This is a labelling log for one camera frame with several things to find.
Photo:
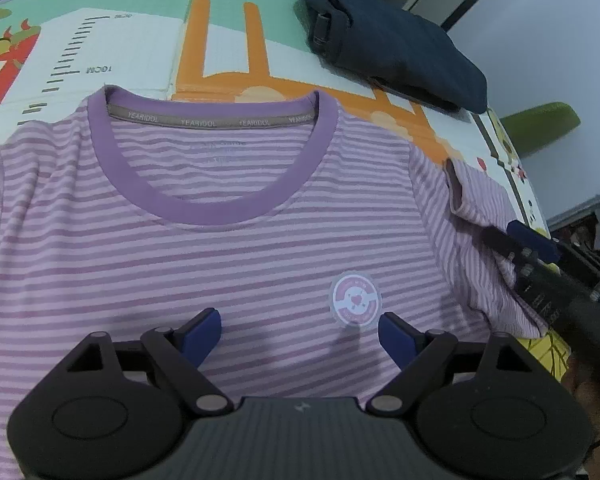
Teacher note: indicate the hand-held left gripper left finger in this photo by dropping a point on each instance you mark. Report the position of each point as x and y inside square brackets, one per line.
[200, 335]

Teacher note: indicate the purple striped t-shirt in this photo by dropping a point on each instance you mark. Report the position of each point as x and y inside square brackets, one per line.
[230, 240]

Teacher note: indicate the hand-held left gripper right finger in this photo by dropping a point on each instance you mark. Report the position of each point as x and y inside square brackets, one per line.
[397, 337]

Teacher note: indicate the cartoon giraffe play mat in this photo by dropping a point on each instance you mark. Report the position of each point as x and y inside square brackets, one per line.
[130, 0]

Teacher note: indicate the green chair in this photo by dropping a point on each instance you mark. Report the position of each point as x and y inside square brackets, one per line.
[540, 125]

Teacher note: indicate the folded dark navy garment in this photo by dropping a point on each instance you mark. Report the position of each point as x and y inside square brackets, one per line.
[395, 40]

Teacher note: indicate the person's right hand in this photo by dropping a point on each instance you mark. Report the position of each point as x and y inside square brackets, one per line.
[590, 395]

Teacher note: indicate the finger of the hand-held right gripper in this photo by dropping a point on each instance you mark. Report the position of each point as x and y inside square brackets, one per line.
[502, 245]
[532, 242]

